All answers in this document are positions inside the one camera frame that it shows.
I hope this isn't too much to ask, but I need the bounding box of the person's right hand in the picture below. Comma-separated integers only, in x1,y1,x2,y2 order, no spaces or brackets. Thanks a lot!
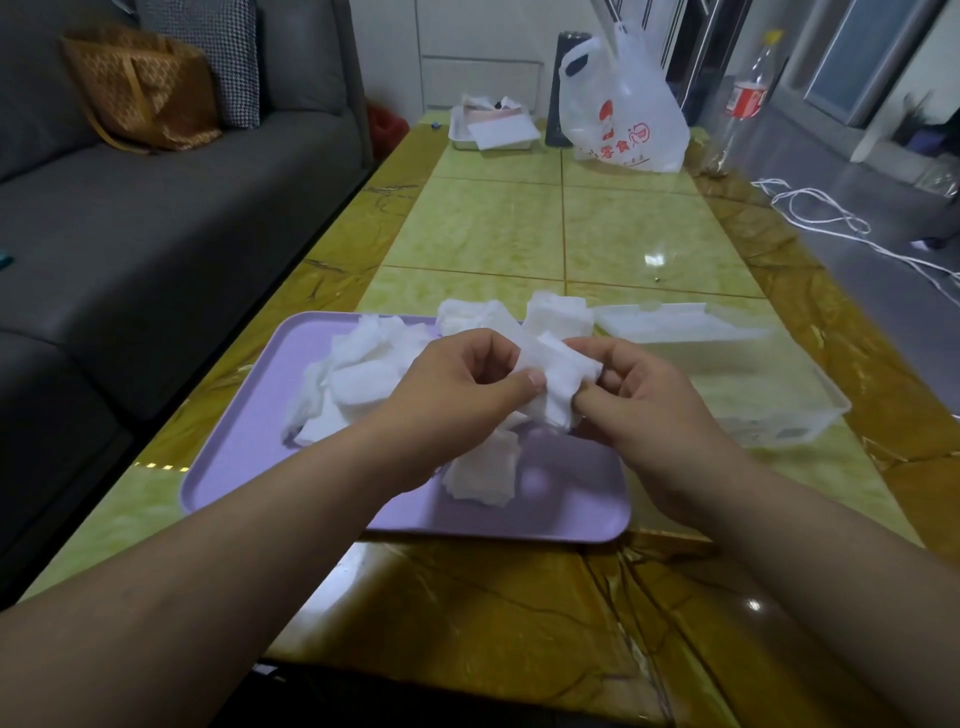
564,336,744,526

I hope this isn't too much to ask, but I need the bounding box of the person's right forearm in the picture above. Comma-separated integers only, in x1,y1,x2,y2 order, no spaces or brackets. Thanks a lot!
675,453,960,728

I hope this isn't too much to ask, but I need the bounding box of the grey fabric sofa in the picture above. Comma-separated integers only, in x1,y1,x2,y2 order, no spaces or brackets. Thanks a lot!
0,0,376,610

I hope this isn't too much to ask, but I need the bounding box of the dark metal rack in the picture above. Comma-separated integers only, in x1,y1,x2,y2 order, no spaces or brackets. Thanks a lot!
600,0,753,126

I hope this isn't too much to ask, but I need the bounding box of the crumpled white tissue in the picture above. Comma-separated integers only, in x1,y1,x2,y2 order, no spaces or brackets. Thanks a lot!
460,93,524,115

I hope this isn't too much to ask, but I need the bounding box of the brown patterned tote bag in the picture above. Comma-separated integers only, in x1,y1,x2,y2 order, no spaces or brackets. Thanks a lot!
60,26,224,156

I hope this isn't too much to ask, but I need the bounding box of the white shallow tray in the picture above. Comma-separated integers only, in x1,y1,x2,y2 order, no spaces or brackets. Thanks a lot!
448,105,543,153

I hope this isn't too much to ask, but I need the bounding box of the person's left forearm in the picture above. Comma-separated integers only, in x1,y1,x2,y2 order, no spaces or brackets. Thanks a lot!
0,420,444,728

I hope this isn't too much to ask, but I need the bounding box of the grey sofa cushion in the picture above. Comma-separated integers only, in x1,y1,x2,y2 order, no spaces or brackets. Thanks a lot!
257,0,351,118

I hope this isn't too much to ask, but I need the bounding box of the clear bottle with red label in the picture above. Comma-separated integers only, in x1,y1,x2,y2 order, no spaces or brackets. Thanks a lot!
705,28,786,178

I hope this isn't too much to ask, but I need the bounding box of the person's left hand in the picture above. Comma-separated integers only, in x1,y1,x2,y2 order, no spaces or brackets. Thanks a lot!
367,328,547,498

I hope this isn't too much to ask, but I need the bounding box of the white paper sheet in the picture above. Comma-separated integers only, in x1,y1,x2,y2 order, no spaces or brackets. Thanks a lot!
466,112,542,151

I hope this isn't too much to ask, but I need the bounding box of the pile of white cotton pads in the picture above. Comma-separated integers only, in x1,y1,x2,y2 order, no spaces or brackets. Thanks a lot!
281,291,597,508

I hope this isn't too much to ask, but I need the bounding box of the white cabinet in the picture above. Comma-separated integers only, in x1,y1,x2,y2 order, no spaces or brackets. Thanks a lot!
348,0,624,126

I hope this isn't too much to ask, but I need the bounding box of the purple plastic tray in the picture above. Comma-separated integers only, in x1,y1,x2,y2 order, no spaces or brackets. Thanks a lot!
180,311,633,544

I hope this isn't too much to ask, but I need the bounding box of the white plastic shopping bag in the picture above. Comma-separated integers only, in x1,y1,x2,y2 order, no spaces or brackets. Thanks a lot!
558,21,691,175

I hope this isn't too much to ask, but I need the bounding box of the white square cotton pad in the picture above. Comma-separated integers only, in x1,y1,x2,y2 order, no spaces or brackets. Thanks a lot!
516,330,606,433

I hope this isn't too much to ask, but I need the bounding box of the houndstooth pillow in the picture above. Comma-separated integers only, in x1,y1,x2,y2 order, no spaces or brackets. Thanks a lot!
135,0,262,130

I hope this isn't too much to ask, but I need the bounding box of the grey framed glass door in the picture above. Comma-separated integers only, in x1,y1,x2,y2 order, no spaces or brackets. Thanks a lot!
772,0,948,130

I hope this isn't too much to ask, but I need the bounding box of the white cable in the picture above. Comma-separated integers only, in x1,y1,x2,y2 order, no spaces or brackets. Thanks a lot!
751,177,960,309

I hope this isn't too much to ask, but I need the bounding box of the clear plastic storage box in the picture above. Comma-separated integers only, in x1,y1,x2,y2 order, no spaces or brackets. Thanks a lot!
592,301,853,450

